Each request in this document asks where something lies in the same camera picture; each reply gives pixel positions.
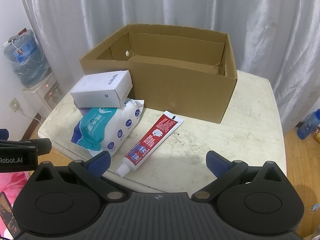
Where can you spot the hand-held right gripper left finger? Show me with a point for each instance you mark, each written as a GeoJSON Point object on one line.
{"type": "Point", "coordinates": [100, 163]}

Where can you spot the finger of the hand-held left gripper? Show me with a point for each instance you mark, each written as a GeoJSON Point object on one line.
{"type": "Point", "coordinates": [3, 133]}
{"type": "Point", "coordinates": [37, 146]}

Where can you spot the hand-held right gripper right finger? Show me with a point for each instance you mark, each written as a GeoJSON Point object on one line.
{"type": "Point", "coordinates": [215, 165]}

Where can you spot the wet wipes pack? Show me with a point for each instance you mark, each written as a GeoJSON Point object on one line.
{"type": "Point", "coordinates": [112, 130]}

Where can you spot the red toothpaste tube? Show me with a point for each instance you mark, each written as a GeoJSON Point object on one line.
{"type": "Point", "coordinates": [150, 142]}

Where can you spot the purple lid air freshener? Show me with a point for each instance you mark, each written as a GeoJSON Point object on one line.
{"type": "Point", "coordinates": [81, 110]}

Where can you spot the white carton box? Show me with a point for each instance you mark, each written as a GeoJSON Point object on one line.
{"type": "Point", "coordinates": [100, 87]}

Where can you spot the brown cardboard box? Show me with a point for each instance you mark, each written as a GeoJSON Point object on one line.
{"type": "Point", "coordinates": [175, 90]}

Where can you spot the pink blanket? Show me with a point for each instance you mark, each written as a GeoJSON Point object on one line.
{"type": "Point", "coordinates": [12, 182]}

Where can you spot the white water dispenser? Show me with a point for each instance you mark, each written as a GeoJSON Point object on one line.
{"type": "Point", "coordinates": [37, 97]}

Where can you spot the smartphone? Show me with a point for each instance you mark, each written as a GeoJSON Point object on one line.
{"type": "Point", "coordinates": [7, 212]}

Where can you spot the blue plastic bottle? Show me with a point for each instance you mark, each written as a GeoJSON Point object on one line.
{"type": "Point", "coordinates": [307, 126]}

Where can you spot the yellow container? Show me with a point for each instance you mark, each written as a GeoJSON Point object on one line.
{"type": "Point", "coordinates": [317, 136]}

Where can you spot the blue face mask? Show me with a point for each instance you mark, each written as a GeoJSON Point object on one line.
{"type": "Point", "coordinates": [315, 208]}

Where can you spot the grey curtain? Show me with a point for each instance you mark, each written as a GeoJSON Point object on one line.
{"type": "Point", "coordinates": [175, 5]}

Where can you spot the wall outlet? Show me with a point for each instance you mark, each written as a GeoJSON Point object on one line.
{"type": "Point", "coordinates": [13, 104]}

